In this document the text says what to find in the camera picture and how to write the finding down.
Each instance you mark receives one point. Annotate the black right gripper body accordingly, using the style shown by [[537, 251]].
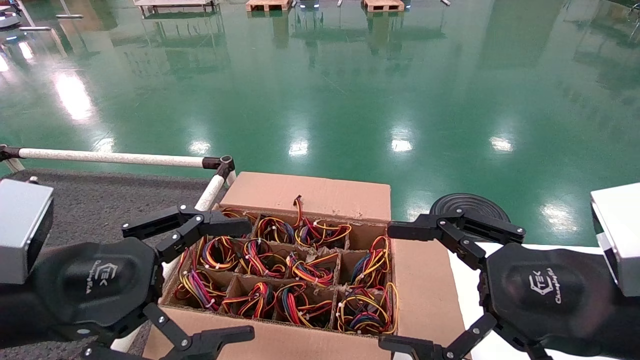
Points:
[[550, 295]]

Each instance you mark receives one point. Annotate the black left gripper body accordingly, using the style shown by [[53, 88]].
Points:
[[100, 285]]

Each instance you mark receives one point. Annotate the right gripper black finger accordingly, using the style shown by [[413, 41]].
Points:
[[450, 225], [415, 347]]

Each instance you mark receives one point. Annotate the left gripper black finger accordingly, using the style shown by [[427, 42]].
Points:
[[185, 344], [190, 220]]

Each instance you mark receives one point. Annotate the grey round robot base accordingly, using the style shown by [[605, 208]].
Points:
[[9, 21]]

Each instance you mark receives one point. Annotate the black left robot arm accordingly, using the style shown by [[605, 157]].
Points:
[[15, 315]]

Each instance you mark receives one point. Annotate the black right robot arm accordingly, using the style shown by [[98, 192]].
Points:
[[630, 330]]

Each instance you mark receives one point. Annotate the brown cardboard box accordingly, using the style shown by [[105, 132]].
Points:
[[310, 192]]

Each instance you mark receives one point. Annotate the black round ribbed disc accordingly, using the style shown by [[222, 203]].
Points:
[[470, 202]]

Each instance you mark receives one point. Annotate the black pipe corner joint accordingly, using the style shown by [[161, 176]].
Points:
[[220, 163]]

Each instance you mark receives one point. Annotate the cardboard divider grid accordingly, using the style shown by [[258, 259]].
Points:
[[341, 270]]

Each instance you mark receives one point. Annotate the short white pipe leg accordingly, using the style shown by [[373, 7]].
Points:
[[15, 166]]

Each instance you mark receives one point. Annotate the black pipe end joint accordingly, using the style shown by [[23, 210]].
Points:
[[9, 152]]

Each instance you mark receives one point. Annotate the background metal table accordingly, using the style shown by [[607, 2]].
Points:
[[175, 2]]

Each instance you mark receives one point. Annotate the wooden pallet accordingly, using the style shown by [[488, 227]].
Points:
[[383, 5], [268, 5]]

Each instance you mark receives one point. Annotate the grey metal bar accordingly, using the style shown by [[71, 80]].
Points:
[[70, 16], [35, 28]]

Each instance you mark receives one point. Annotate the white frame pipe beside box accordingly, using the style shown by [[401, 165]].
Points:
[[210, 192]]

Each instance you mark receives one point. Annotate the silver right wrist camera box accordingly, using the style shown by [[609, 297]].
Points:
[[620, 235]]

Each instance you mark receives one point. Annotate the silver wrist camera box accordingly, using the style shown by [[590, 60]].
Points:
[[620, 235], [20, 230]]

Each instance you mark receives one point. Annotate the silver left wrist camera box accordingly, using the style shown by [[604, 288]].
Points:
[[20, 230]]

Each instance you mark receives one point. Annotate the long white frame pipe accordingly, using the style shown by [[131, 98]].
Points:
[[110, 157]]

